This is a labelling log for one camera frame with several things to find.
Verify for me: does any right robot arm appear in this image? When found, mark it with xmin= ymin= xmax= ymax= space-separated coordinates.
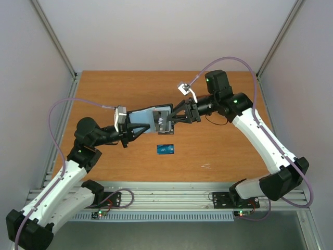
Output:
xmin=168 ymin=70 xmax=309 ymax=207

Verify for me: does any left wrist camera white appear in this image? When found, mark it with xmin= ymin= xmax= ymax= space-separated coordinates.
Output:
xmin=114 ymin=106 xmax=127 ymax=132

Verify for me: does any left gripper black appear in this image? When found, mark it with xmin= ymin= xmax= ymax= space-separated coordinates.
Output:
xmin=92 ymin=118 xmax=150 ymax=148

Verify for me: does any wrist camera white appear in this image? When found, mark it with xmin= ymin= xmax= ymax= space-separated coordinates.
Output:
xmin=114 ymin=106 xmax=127 ymax=132
xmin=177 ymin=82 xmax=198 ymax=103

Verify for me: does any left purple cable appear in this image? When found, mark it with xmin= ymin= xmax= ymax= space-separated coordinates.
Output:
xmin=14 ymin=97 xmax=117 ymax=250

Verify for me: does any purple cable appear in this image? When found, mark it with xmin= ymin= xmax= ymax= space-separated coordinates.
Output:
xmin=188 ymin=56 xmax=313 ymax=209
xmin=14 ymin=97 xmax=117 ymax=250

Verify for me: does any aluminium rail frame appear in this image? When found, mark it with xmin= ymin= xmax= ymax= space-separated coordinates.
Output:
xmin=28 ymin=181 xmax=310 ymax=211

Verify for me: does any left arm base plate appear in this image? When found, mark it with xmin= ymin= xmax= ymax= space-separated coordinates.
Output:
xmin=86 ymin=192 xmax=122 ymax=209

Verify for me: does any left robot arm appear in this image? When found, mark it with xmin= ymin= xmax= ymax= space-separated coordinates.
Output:
xmin=6 ymin=117 xmax=153 ymax=249

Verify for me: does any grey slotted cable duct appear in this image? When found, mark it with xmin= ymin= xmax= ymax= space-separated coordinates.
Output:
xmin=70 ymin=211 xmax=234 ymax=223

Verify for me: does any left corner aluminium post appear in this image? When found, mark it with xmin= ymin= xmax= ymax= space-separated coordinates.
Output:
xmin=30 ymin=0 xmax=79 ymax=81

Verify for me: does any black VIP credit card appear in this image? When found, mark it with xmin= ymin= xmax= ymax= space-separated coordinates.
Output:
xmin=158 ymin=130 xmax=174 ymax=135

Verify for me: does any corner aluminium post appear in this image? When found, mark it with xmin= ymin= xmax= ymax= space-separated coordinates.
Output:
xmin=256 ymin=0 xmax=306 ymax=80
xmin=30 ymin=0 xmax=79 ymax=81

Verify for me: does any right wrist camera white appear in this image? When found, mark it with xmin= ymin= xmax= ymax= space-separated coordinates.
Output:
xmin=177 ymin=82 xmax=198 ymax=103

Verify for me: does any blue credit card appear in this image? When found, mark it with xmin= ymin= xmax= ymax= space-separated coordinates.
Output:
xmin=157 ymin=144 xmax=175 ymax=155

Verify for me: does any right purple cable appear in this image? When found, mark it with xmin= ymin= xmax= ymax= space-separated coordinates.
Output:
xmin=188 ymin=56 xmax=313 ymax=209

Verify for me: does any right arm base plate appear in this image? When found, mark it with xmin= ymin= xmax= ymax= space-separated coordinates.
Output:
xmin=211 ymin=192 xmax=260 ymax=209

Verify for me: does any right corner aluminium post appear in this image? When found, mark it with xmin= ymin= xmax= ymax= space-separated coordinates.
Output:
xmin=256 ymin=0 xmax=306 ymax=80

